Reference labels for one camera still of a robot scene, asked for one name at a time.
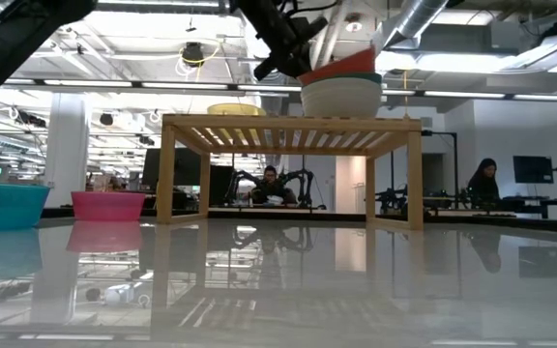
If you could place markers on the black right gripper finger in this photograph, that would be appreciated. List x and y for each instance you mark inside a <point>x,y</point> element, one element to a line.
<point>302,70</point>

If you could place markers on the red plastic bowl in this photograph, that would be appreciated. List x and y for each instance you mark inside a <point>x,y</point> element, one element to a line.
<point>346,65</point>

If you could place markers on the large white bowl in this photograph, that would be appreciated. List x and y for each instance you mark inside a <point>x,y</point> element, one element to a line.
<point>341,99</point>

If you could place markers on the dark green bowl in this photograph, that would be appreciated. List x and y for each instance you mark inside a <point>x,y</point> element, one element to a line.
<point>356,78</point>

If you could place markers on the pink plastic bowl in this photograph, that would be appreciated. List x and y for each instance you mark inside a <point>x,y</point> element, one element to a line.
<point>108,205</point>

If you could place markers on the teal plastic bowl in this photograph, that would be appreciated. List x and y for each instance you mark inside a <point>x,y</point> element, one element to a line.
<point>3,205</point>

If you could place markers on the black background robot arm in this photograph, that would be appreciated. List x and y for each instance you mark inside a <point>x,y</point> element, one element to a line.
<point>302,181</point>
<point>240,181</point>

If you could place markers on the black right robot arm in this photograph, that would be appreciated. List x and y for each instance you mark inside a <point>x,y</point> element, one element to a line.
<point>264,19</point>

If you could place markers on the wooden slatted shelf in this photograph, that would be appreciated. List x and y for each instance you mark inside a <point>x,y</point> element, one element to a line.
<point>288,123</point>

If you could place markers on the small yellow bowl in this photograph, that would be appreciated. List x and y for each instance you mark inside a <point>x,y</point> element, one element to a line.
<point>236,109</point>

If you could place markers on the black ceiling device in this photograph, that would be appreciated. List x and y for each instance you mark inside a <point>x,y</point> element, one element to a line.
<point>193,53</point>

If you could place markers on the person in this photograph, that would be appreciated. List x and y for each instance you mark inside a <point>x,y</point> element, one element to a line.
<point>484,181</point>
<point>270,186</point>

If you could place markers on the black computer monitor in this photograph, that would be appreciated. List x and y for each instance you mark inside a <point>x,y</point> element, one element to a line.
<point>182,169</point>
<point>532,169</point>

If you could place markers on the black metal stand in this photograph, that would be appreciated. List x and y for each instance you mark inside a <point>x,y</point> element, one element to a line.
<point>454,159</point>

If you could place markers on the white building column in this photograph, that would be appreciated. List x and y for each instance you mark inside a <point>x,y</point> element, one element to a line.
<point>68,145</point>

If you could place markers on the silver ventilation duct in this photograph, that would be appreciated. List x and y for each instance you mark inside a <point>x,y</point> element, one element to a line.
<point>411,19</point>

